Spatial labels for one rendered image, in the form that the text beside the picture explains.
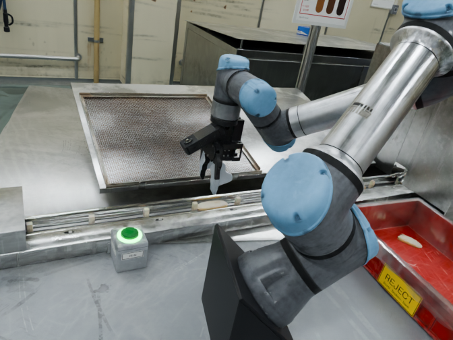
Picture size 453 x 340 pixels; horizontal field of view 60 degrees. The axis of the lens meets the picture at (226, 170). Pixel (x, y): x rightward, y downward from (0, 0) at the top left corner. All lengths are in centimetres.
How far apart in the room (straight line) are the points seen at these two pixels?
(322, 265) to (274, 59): 252
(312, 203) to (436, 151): 98
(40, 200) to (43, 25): 355
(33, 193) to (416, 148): 126
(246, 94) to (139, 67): 374
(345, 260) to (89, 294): 53
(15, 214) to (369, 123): 75
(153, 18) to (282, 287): 399
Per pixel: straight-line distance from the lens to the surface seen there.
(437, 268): 128
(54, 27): 464
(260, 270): 71
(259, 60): 302
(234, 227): 111
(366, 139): 66
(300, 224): 59
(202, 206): 113
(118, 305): 89
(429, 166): 153
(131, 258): 94
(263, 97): 86
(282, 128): 95
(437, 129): 151
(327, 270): 72
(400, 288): 107
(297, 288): 72
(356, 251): 71
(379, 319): 103
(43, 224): 106
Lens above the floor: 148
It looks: 28 degrees down
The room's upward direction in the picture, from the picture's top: 11 degrees clockwise
